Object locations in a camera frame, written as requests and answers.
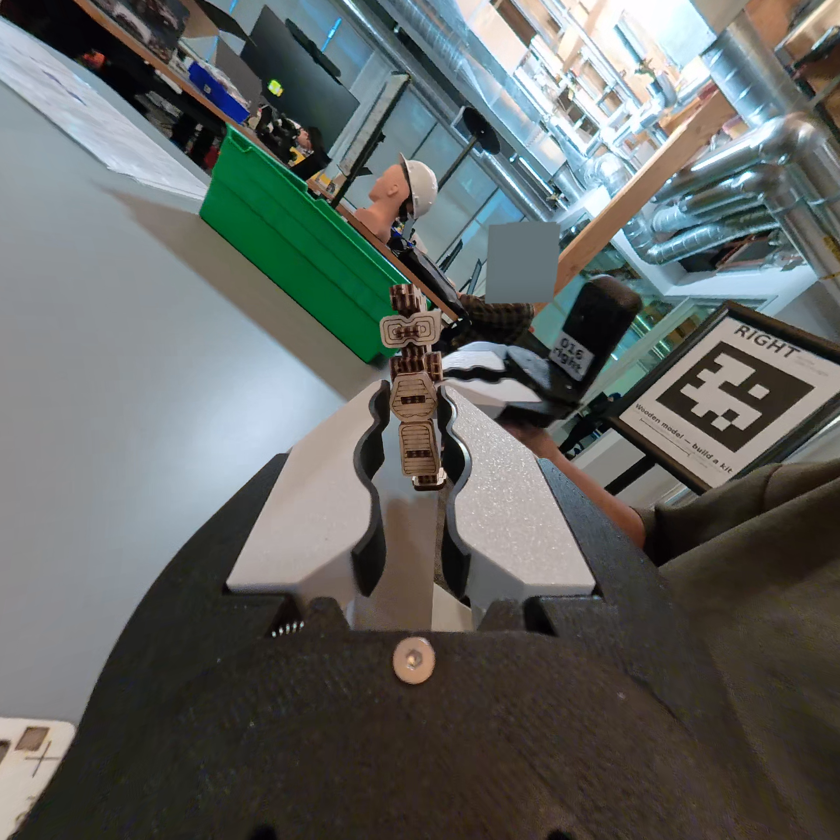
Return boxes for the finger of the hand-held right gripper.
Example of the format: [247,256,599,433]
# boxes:
[441,343,513,383]
[446,375,550,424]

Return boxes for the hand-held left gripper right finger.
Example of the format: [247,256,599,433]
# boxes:
[440,386,597,598]

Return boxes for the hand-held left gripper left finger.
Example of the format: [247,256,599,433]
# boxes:
[226,379,389,596]

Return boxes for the wooden model assembly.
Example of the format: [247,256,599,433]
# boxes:
[379,283,450,493]

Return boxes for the person's right forearm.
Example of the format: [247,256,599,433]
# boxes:
[556,454,648,550]

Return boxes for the grey desk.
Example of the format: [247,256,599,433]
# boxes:
[0,16,395,815]

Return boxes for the person's right hand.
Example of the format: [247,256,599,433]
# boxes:
[507,422,573,466]

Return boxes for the framed marker sign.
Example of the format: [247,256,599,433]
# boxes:
[604,301,840,494]

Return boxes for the mannequin head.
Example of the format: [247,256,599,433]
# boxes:
[357,164,421,245]

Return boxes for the white hard hat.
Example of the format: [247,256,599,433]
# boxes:
[398,157,439,219]

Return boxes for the silver air ducts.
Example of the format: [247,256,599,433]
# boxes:
[341,0,840,303]

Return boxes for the green plastic bin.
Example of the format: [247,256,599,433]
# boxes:
[198,123,432,365]

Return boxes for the black disc-topped pole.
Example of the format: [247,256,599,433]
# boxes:
[435,107,501,193]

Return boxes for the person's shirt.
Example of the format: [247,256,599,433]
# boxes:
[638,459,840,840]

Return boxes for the black tripod stand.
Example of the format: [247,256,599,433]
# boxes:
[330,70,412,206]

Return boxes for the black monitor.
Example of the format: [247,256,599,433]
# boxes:
[238,5,361,149]

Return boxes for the wooden parts sheet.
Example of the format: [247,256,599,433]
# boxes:
[0,717,77,828]

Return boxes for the small blue bin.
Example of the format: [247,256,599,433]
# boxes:
[186,61,252,126]

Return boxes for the printed paper sheet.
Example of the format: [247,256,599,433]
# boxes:
[0,18,211,202]

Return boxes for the wooden post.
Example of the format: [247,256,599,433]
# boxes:
[533,91,742,312]

